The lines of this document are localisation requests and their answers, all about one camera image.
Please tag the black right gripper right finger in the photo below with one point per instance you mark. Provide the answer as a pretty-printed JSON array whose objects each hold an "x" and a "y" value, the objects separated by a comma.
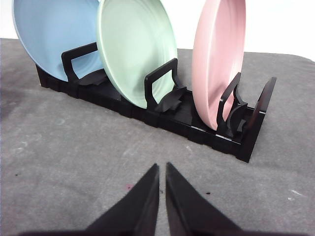
[{"x": 190, "y": 214}]

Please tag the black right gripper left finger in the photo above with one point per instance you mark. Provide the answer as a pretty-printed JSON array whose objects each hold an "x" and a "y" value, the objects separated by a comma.
[{"x": 136, "y": 214}]

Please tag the green plate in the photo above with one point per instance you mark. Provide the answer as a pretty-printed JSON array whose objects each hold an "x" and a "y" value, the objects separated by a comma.
[{"x": 135, "y": 37}]

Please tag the black plate rack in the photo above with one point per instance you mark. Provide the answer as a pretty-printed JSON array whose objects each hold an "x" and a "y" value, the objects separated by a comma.
[{"x": 169, "y": 106}]

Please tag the pink plate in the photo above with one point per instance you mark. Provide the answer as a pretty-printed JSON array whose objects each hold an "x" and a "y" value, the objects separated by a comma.
[{"x": 217, "y": 56}]

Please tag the blue plate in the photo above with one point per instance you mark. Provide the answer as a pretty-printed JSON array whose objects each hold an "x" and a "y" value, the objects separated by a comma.
[{"x": 49, "y": 28}]

